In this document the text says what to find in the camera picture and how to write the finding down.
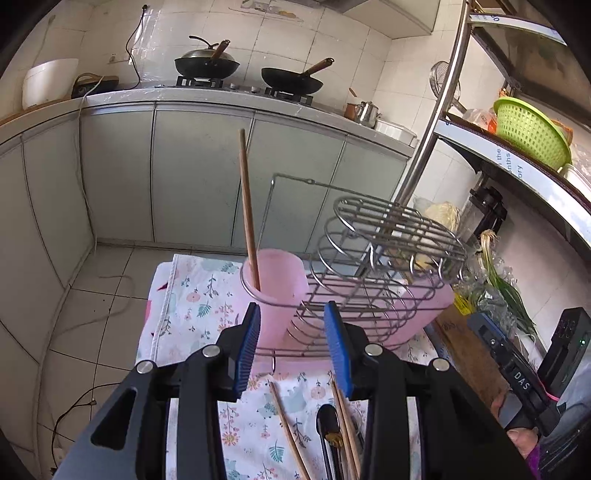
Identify wooden chopstick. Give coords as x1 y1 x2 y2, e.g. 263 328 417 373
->
269 381 311 480
336 388 363 480
238 128 262 292
329 374 356 480

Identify black wall cable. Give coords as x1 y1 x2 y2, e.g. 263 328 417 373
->
124 4 151 90

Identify floral table cloth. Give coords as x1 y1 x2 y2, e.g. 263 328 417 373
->
136 253 439 480

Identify black wok with lid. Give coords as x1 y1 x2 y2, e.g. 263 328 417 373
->
174 36 241 79

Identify metal strainer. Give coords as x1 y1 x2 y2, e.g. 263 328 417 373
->
430 61 468 114

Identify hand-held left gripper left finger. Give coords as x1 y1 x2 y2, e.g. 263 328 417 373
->
53 302 262 480

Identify black spoon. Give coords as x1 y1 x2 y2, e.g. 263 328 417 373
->
315 404 345 480

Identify pink drip tray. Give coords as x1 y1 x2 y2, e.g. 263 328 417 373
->
259 318 416 358

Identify white rice cooker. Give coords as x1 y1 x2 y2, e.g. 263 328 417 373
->
22 58 80 110

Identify napa cabbage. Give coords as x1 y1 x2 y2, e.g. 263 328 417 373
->
413 198 462 232

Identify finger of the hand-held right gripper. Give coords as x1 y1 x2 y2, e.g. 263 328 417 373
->
466 311 513 356

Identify upper wall cabinet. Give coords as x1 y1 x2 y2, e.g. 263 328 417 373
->
323 0 441 37

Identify dark round appliance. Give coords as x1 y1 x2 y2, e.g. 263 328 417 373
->
71 73 121 97

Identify cardboard box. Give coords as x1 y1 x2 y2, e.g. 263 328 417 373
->
434 295 511 409

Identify green onions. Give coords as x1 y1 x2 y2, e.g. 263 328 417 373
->
478 230 539 337

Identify green plastic basket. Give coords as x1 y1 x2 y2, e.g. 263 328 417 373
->
493 97 573 171

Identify black floor cable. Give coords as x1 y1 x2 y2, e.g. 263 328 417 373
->
48 382 99 457

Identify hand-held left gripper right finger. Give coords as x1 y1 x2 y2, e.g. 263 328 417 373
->
323 301 536 480

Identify steel kettle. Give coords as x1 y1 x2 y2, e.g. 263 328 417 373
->
355 100 382 128

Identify gas stove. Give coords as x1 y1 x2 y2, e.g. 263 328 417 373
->
174 75 315 108

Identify wire utensil rack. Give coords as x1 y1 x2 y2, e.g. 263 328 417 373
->
240 173 469 370

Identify kitchen counter cabinets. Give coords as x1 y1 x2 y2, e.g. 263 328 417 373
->
0 87 419 333

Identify metal shelf rack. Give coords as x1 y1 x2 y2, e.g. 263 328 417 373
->
392 0 591 261

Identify person's right hand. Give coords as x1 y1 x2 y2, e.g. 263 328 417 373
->
490 396 542 462

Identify brown pot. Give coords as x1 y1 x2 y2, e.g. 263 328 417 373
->
345 88 365 120

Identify white dish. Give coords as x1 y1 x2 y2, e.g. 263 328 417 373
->
375 119 417 145

